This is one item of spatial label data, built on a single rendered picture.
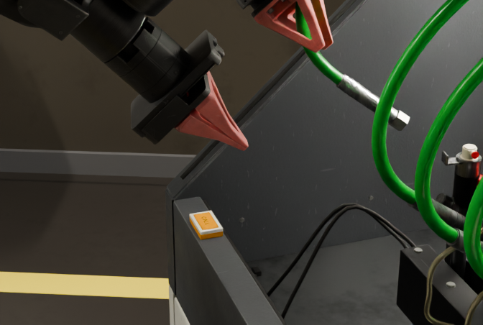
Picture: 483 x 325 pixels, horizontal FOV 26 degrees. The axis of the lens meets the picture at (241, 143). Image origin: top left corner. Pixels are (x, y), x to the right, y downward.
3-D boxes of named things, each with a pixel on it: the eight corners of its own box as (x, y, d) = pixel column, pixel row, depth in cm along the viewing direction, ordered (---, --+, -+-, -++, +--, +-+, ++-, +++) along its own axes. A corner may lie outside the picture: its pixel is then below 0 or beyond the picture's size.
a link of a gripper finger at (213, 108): (268, 144, 95) (194, 78, 91) (213, 195, 97) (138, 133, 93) (259, 114, 101) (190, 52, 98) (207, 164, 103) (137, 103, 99)
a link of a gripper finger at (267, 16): (356, 26, 120) (306, -37, 121) (336, 31, 114) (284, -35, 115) (313, 62, 123) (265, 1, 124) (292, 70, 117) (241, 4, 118)
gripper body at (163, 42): (226, 65, 91) (165, 9, 89) (146, 143, 94) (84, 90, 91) (220, 41, 97) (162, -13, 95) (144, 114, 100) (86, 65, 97)
